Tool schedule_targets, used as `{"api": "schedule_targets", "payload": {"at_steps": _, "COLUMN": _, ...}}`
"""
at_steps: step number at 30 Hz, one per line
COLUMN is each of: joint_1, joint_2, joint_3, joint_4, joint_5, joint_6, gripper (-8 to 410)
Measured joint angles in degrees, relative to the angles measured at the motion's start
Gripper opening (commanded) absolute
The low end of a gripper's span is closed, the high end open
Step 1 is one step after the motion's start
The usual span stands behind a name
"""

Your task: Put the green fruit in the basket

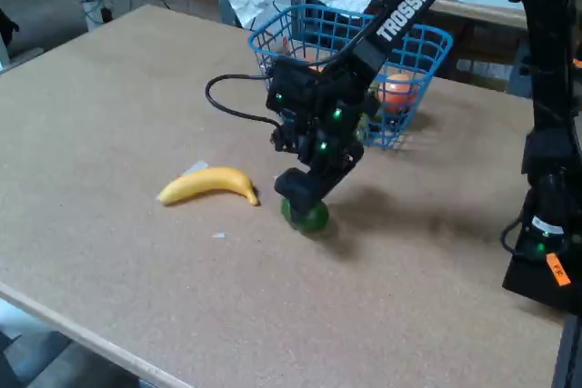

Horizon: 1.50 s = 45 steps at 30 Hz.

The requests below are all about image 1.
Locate round green toy fruit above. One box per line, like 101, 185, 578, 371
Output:
280, 196, 330, 234

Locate orange toy fruit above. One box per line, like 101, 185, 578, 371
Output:
299, 54, 338, 75

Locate green toy grapes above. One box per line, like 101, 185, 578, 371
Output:
354, 83, 386, 143

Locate yellow toy banana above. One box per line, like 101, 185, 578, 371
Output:
157, 166, 261, 207

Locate large white tape strip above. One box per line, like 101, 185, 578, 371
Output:
181, 159, 211, 176

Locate red-orange toy pomegranate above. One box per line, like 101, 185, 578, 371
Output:
376, 72, 420, 114

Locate wooden workbench with metal leg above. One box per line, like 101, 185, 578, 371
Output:
381, 0, 537, 98

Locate orange base label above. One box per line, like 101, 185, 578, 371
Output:
545, 252, 572, 288

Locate looped black camera cable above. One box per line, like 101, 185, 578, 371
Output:
205, 73, 284, 129

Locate blue wire basket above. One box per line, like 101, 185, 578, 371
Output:
247, 4, 455, 151

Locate black base cable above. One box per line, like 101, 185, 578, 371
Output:
499, 214, 536, 260

